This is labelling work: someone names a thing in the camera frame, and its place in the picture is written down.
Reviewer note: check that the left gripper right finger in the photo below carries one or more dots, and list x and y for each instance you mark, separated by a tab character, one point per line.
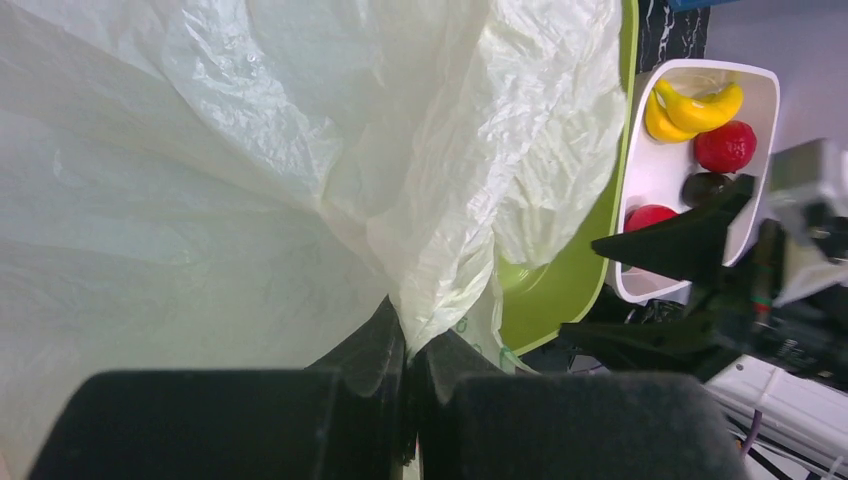
477	422

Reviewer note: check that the red strawberry fruit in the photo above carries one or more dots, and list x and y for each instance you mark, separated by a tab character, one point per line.
726	149

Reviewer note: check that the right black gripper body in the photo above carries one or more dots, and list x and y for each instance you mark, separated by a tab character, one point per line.
806	337

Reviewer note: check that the white plastic tray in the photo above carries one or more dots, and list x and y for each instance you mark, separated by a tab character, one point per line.
655	172

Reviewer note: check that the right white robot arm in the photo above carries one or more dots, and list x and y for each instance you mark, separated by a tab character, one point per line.
803	419

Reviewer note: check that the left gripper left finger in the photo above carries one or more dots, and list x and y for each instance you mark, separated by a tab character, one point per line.
335	419

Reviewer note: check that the dark green avocado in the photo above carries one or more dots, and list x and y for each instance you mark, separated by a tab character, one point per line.
700	187

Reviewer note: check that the green plastic tray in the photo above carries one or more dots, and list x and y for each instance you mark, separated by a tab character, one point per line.
583	252

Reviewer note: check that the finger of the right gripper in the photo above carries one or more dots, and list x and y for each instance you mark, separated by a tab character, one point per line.
687	346
687	247

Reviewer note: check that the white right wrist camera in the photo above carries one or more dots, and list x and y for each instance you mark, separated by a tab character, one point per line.
806	174

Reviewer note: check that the red apple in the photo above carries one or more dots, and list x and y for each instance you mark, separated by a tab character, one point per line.
646	216

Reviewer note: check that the yellow banana bunch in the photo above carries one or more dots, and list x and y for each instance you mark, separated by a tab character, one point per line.
670	117

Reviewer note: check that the translucent white plastic bag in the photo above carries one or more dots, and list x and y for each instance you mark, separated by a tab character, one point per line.
240	184

